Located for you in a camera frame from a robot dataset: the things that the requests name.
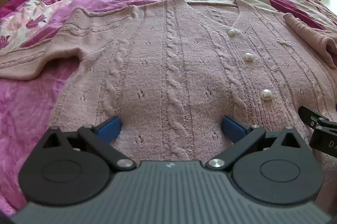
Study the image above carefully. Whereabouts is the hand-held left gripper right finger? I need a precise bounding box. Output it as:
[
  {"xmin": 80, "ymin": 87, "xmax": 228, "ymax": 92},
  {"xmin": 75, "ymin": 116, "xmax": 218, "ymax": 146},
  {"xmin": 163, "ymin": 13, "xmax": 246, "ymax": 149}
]
[{"xmin": 206, "ymin": 116, "xmax": 302, "ymax": 171}]

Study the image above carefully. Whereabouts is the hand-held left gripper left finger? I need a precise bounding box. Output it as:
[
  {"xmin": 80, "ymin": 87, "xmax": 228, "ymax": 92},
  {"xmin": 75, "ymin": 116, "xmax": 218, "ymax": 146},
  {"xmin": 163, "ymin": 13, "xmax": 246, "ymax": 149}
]
[{"xmin": 42, "ymin": 116, "xmax": 136, "ymax": 171}]

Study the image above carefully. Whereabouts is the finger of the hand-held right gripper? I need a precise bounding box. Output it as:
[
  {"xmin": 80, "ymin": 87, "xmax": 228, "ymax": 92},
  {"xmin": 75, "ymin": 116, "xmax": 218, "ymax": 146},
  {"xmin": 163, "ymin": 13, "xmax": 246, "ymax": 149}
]
[{"xmin": 299, "ymin": 105, "xmax": 337, "ymax": 133}]

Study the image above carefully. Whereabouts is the pink knit cardigan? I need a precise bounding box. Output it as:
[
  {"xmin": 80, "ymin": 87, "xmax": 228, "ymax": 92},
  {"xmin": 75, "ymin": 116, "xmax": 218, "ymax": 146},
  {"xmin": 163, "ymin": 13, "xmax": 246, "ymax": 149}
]
[{"xmin": 0, "ymin": 0, "xmax": 337, "ymax": 174}]

